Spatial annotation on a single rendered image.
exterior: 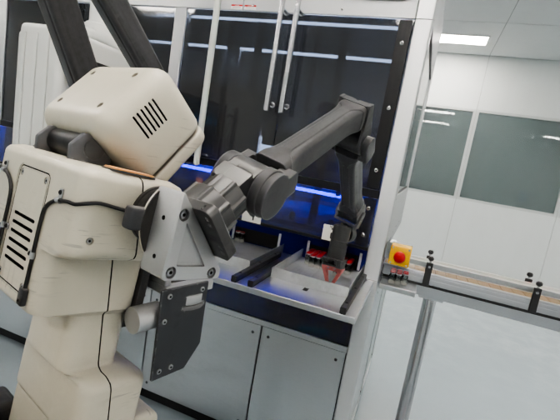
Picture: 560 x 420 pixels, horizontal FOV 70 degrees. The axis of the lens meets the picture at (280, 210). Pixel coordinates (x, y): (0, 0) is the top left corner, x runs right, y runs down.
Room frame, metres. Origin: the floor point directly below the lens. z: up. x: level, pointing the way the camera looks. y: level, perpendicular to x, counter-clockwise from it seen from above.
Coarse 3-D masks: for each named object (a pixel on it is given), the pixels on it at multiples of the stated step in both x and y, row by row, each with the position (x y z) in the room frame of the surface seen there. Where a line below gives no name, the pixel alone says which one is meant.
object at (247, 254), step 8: (232, 240) 1.68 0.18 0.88; (240, 248) 1.56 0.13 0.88; (248, 248) 1.58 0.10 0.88; (256, 248) 1.60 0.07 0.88; (264, 248) 1.63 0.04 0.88; (280, 248) 1.59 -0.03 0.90; (232, 256) 1.33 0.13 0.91; (240, 256) 1.45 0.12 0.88; (248, 256) 1.47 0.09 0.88; (256, 256) 1.49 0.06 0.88; (264, 256) 1.43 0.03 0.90; (232, 264) 1.32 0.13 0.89; (240, 264) 1.32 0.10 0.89; (248, 264) 1.31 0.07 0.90
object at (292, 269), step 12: (300, 252) 1.57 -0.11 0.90; (276, 264) 1.31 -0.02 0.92; (288, 264) 1.44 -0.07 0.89; (300, 264) 1.48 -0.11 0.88; (276, 276) 1.27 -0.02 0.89; (288, 276) 1.26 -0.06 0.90; (300, 276) 1.25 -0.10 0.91; (312, 276) 1.36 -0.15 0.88; (348, 276) 1.43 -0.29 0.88; (360, 276) 1.43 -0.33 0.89; (312, 288) 1.23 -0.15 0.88; (324, 288) 1.22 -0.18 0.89; (336, 288) 1.21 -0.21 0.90; (348, 288) 1.19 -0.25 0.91
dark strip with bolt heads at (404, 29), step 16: (400, 32) 1.45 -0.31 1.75; (400, 48) 1.45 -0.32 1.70; (400, 64) 1.45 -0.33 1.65; (400, 80) 1.44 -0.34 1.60; (384, 112) 1.45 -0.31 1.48; (384, 128) 1.45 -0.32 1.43; (384, 144) 1.45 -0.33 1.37; (384, 160) 1.44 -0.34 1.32; (368, 176) 1.46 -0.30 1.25; (368, 208) 1.44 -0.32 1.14
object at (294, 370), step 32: (0, 320) 2.04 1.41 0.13; (224, 320) 1.61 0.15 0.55; (256, 320) 1.56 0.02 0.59; (128, 352) 1.76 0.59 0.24; (224, 352) 1.60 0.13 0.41; (256, 352) 1.56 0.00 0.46; (288, 352) 1.51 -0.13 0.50; (320, 352) 1.47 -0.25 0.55; (160, 384) 1.70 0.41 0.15; (192, 384) 1.64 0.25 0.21; (224, 384) 1.59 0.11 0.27; (256, 384) 1.55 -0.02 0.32; (288, 384) 1.50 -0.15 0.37; (320, 384) 1.46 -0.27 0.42; (224, 416) 1.59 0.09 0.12; (256, 416) 1.54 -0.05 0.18; (288, 416) 1.50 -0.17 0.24; (320, 416) 1.46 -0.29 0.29; (352, 416) 1.71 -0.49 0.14
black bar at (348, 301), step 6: (366, 276) 1.42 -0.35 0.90; (360, 282) 1.31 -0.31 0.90; (354, 288) 1.24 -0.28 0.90; (360, 288) 1.30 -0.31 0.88; (348, 294) 1.18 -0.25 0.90; (354, 294) 1.18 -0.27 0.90; (348, 300) 1.12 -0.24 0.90; (342, 306) 1.07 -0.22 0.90; (348, 306) 1.09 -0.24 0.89; (342, 312) 1.06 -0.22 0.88
